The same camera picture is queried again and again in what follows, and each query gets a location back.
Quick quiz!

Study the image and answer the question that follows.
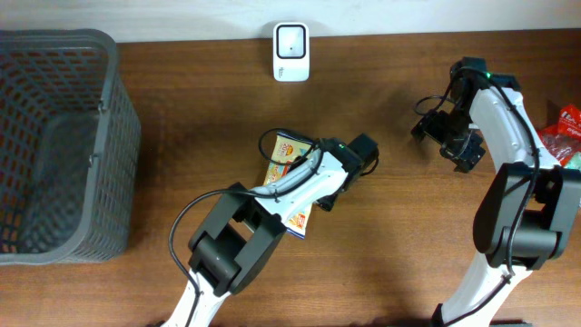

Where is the grey plastic basket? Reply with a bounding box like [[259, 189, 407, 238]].
[[1, 29, 142, 266]]

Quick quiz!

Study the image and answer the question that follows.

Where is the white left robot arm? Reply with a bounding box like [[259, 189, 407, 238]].
[[165, 134, 379, 326]]

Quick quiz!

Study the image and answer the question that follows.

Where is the white barcode scanner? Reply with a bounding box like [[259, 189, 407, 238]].
[[272, 22, 310, 82]]

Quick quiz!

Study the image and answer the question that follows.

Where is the yellow wet wipes pack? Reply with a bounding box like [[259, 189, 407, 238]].
[[263, 132, 312, 239]]

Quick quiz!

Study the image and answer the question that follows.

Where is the teal tissue pack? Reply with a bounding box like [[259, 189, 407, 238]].
[[565, 152, 581, 170]]

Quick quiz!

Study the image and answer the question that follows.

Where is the red snack bag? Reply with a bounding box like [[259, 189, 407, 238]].
[[537, 104, 580, 167]]

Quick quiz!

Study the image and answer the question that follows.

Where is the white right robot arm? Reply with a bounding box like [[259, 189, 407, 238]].
[[411, 57, 580, 326]]

